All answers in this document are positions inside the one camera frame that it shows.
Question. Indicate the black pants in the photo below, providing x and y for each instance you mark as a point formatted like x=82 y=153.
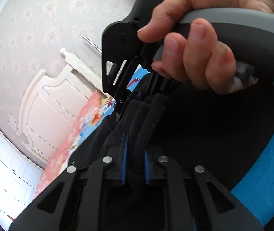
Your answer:
x=231 y=135

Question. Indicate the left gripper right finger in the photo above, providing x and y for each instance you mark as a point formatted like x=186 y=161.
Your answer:
x=168 y=172

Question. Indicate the white headboard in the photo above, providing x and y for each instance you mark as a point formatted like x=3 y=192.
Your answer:
x=51 y=106

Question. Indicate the blue cartoon bed sheet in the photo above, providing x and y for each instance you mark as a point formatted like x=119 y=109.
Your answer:
x=141 y=206

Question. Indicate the pink floral pillow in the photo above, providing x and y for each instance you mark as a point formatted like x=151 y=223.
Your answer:
x=59 y=159

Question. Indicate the white floor lamp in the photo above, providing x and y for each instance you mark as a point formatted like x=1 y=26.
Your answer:
x=92 y=44

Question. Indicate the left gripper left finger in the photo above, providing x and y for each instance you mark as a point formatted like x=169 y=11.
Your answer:
x=102 y=181

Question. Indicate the right hand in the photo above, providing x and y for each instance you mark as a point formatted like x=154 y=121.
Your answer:
x=199 y=58

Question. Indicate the white wardrobe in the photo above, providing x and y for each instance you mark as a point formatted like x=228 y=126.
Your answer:
x=18 y=180

